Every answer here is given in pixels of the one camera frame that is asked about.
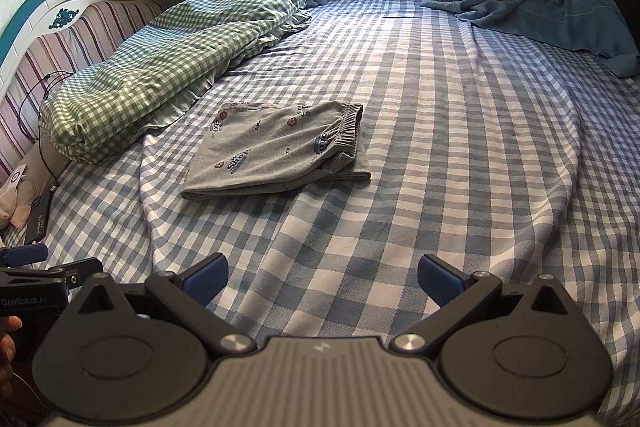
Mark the pale pink cloth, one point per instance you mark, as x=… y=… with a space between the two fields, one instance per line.
x=12 y=209

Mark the small white device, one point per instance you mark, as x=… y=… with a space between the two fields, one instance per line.
x=16 y=179

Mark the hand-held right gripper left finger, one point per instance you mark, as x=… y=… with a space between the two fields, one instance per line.
x=207 y=278

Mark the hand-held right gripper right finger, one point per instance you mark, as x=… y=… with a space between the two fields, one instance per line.
x=440 y=279

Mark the black power bank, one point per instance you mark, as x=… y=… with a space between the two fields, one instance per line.
x=38 y=218

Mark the grey printed pants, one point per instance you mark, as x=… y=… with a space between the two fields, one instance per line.
x=270 y=152

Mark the blue checked bed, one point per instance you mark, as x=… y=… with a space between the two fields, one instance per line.
x=450 y=157

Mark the striped headboard with teal trim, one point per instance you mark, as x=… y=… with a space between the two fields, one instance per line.
x=60 y=37

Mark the person's left hand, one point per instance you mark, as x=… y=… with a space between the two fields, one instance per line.
x=7 y=352

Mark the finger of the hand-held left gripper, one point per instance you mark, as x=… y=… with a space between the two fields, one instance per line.
x=85 y=268
x=25 y=254

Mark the blue fleece blanket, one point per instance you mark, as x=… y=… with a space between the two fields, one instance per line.
x=540 y=14

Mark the green checked quilt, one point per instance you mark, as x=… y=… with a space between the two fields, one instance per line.
x=165 y=62

